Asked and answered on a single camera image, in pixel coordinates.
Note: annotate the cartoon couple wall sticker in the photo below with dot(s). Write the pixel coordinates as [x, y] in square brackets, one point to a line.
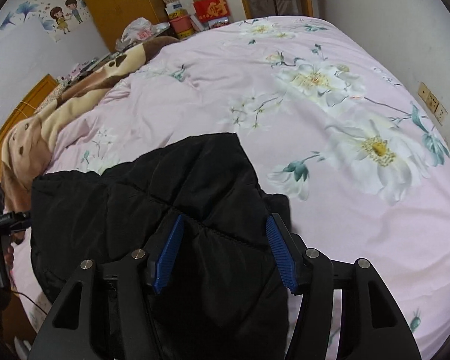
[63, 17]

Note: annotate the wooden headboard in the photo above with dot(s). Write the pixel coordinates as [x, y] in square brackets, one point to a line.
[22, 105]

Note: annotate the brown dog printed blanket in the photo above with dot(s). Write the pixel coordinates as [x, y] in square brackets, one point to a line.
[75, 97]

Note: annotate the wooden wardrobe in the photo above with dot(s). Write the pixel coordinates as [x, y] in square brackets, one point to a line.
[116, 3]

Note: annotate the person's left hand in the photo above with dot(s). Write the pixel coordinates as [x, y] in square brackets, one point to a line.
[11, 255]

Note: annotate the beige wall socket strip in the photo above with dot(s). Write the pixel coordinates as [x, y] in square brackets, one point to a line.
[433, 103]

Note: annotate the red gift box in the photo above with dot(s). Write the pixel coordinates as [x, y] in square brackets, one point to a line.
[212, 9]

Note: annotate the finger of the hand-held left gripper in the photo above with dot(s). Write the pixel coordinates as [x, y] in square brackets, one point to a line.
[22, 220]

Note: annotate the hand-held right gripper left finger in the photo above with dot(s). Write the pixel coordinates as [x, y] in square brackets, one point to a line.
[167, 258]

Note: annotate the pink floral bedsheet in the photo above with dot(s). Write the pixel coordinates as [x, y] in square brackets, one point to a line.
[247, 120]

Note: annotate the white plastic bag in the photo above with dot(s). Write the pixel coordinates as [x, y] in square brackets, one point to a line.
[137, 32]

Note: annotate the black puffer jacket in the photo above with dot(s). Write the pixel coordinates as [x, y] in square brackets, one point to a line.
[135, 202]

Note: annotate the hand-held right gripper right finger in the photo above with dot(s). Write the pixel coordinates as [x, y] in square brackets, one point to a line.
[281, 255]

